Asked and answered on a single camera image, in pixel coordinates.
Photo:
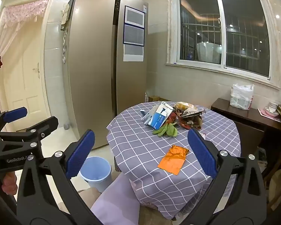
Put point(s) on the person's left hand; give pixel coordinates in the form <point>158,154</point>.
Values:
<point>9,181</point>

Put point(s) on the dark wooden side table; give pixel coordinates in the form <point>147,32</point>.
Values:
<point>243,117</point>

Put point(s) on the grey checked tablecloth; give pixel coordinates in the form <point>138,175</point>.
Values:
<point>140,140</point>

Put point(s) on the white paper sheet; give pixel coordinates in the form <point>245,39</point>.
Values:
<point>133,53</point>

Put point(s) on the small grey cylinder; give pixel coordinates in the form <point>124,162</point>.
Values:
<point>66,126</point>

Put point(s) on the beige cushioned wooden chair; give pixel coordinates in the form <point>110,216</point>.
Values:
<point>87,193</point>

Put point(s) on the white cup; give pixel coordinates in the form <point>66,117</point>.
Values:
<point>273,105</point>

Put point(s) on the white panel door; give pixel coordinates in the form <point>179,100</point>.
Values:
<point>25,86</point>

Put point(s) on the white framed window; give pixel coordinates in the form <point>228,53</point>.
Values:
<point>245,28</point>

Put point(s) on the white framed paper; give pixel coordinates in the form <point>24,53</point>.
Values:
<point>134,15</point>

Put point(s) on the dark framed paper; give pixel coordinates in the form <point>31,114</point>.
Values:
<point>134,35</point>

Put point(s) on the small cardboard box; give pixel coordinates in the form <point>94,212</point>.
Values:
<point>154,97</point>

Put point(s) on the gold double-door refrigerator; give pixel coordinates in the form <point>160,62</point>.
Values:
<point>96,75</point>

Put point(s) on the light blue plastic bin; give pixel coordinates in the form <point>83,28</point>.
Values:
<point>96,168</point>

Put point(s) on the beige hanging cloth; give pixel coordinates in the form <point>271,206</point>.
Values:
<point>65,13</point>

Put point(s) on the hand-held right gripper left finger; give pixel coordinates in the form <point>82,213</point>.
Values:
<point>80,154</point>

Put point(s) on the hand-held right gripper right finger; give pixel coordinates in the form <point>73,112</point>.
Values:
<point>202,154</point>

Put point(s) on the person's leg in lavender pants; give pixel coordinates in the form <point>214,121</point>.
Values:
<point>117,196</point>

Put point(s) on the blue white carton box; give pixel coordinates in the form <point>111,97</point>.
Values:
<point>158,118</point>

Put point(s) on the brown dotted cloth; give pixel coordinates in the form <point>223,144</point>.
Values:
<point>117,166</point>

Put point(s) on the red snack wrapper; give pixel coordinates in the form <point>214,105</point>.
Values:
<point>189,121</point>

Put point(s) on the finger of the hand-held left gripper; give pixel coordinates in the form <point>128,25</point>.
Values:
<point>15,114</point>
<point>45,125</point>

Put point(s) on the beige food packet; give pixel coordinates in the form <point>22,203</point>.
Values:
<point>185,106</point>

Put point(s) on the orange foil packet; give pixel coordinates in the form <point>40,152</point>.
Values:
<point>173,159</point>

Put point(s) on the white plastic bag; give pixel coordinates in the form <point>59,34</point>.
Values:
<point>241,98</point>

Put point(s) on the pink lace curtain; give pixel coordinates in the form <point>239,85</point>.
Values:
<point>18,11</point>

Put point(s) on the pink mat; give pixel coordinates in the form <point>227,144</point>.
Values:
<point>262,116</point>

